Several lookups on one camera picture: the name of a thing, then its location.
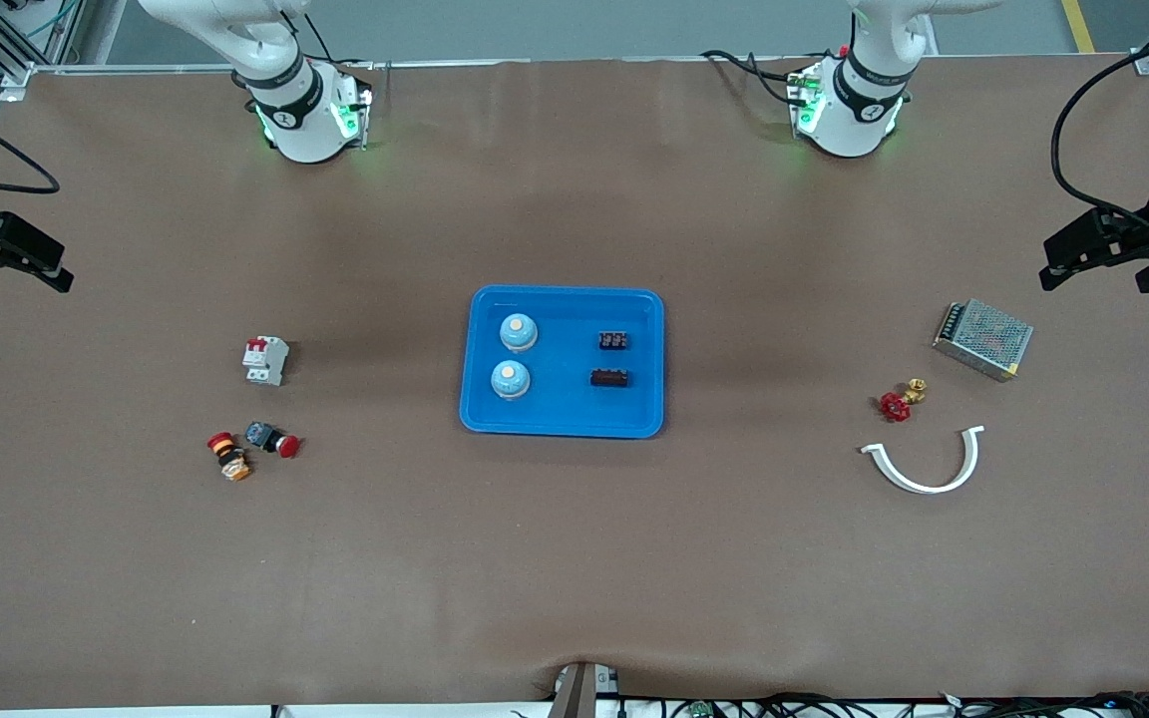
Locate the orange red push button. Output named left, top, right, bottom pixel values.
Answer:
left=206, top=431, right=254, bottom=483

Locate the white curved pipe clamp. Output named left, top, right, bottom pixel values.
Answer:
left=859, top=425, right=986, bottom=496

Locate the black base cable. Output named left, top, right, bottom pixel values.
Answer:
left=701, top=50, right=797, bottom=106

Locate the grey metal bracket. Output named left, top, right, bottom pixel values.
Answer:
left=550, top=661, right=620, bottom=718

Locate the brass valve red handle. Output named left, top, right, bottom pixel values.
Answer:
left=880, top=378, right=929, bottom=423

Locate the light blue bell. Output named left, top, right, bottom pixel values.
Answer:
left=491, top=360, right=533, bottom=402
left=500, top=312, right=541, bottom=355

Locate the white red circuit breaker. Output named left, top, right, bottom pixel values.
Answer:
left=241, top=335, right=290, bottom=387

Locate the metal mesh power supply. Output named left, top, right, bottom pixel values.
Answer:
left=932, top=298, right=1035, bottom=383

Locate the red emergency stop button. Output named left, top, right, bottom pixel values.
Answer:
left=243, top=421, right=302, bottom=460

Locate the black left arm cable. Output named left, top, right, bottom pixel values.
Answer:
left=1050, top=25, right=1149, bottom=245

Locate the blue plastic tray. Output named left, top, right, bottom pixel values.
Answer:
left=459, top=285, right=666, bottom=440

